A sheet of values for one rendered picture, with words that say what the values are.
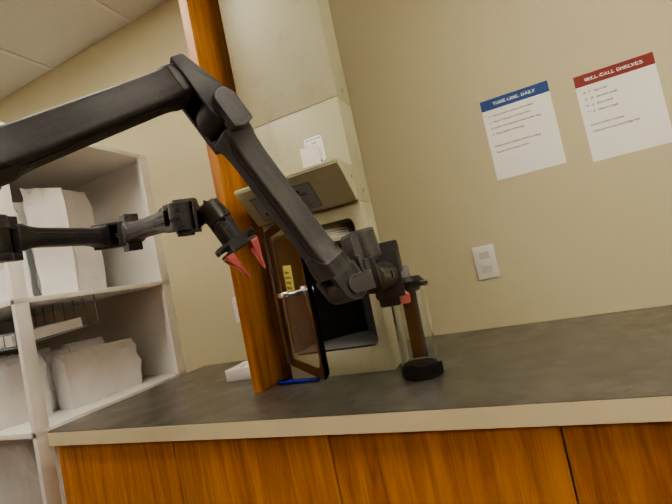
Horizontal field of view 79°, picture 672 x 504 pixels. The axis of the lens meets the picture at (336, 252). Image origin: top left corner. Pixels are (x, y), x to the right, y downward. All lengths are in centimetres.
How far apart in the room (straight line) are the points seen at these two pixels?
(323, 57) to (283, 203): 64
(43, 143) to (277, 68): 81
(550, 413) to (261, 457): 63
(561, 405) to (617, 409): 8
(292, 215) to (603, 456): 66
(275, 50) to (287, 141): 27
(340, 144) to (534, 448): 84
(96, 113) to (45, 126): 7
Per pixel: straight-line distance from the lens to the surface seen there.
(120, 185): 235
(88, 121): 69
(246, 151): 73
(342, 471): 99
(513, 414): 82
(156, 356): 224
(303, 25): 134
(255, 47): 140
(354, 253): 77
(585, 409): 82
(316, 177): 108
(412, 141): 157
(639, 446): 89
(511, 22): 166
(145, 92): 73
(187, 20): 147
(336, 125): 120
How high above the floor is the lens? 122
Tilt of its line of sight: 3 degrees up
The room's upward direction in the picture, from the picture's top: 12 degrees counter-clockwise
